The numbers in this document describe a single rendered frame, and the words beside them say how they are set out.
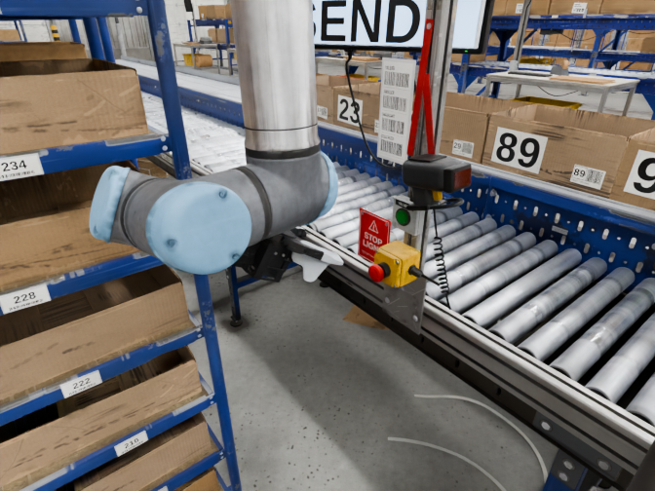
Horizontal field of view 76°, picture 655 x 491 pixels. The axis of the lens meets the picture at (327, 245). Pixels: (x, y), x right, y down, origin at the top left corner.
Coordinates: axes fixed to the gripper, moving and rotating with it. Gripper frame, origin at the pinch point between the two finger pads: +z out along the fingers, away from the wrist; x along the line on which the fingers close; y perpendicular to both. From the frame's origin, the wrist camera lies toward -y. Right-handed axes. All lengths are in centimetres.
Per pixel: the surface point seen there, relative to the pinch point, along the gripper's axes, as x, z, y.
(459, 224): -17, 69, -13
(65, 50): -121, -25, -7
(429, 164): 5.4, 9.4, -20.8
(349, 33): -28.8, 7.3, -39.8
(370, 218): -11.7, 22.4, -5.8
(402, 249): 0.3, 22.1, -3.6
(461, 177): 10.8, 12.1, -21.0
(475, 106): -52, 95, -57
